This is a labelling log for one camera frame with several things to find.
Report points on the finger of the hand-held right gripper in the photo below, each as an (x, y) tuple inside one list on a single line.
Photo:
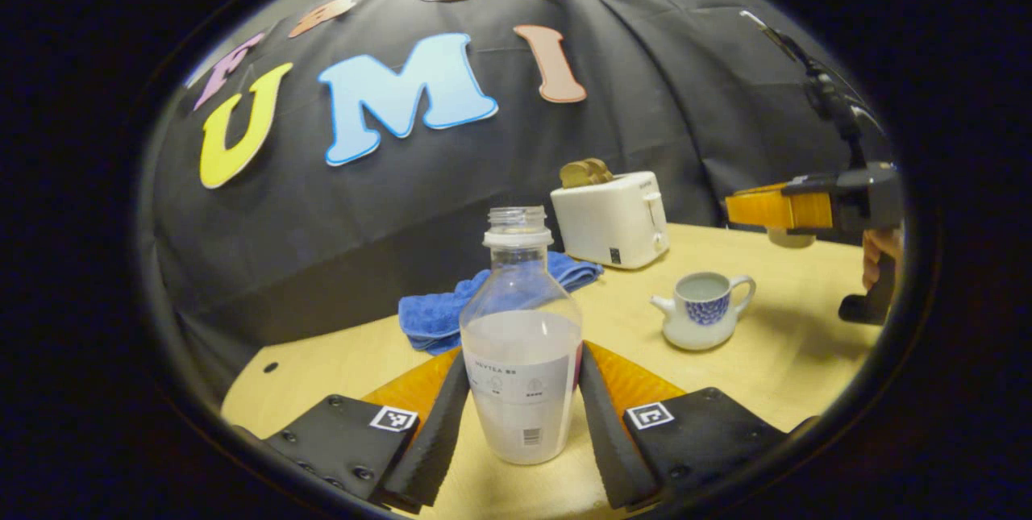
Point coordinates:
[(778, 208)]

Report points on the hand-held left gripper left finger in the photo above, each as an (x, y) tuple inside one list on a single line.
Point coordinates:
[(435, 439)]

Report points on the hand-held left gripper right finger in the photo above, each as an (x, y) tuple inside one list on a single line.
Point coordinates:
[(613, 439)]

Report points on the clear plastic water bottle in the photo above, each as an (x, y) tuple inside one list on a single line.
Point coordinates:
[(520, 343)]

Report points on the white blue-patterned teacup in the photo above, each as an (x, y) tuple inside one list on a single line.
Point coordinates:
[(697, 326)]

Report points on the blue folded towel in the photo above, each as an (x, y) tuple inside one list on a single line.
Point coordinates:
[(435, 318)]

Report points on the white toaster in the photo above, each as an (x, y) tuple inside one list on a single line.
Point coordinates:
[(605, 222)]

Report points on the brown bread slice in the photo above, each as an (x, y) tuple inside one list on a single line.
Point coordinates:
[(574, 174), (600, 169)]

